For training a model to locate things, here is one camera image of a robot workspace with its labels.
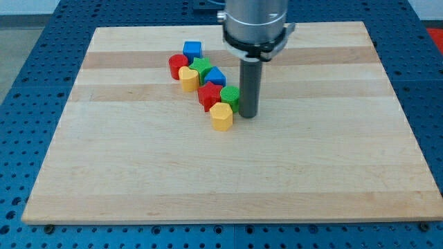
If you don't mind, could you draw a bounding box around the green star block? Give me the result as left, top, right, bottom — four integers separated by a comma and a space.
189, 57, 213, 86

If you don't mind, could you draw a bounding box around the green cylinder block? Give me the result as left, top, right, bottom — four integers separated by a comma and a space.
220, 86, 239, 113

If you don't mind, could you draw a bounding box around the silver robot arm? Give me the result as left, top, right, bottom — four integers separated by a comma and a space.
217, 0, 296, 62

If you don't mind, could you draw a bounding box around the yellow heart block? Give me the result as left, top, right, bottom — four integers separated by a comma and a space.
179, 66, 200, 92

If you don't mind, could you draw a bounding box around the blue pentagon block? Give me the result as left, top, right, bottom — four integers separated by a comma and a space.
204, 66, 226, 86

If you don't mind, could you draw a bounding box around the red star block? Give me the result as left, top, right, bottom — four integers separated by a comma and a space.
197, 81, 223, 112

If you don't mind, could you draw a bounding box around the yellow hexagon block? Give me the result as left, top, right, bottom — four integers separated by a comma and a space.
210, 102, 233, 131

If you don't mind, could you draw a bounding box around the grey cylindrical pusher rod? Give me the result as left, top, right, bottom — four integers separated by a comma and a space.
239, 60, 262, 118

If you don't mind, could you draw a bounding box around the blue cube block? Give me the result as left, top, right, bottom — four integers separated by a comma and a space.
182, 41, 203, 64

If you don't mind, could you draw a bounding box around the wooden board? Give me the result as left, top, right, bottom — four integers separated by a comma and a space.
22, 21, 442, 225

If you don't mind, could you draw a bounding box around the red cylinder block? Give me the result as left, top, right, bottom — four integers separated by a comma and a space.
168, 54, 188, 80

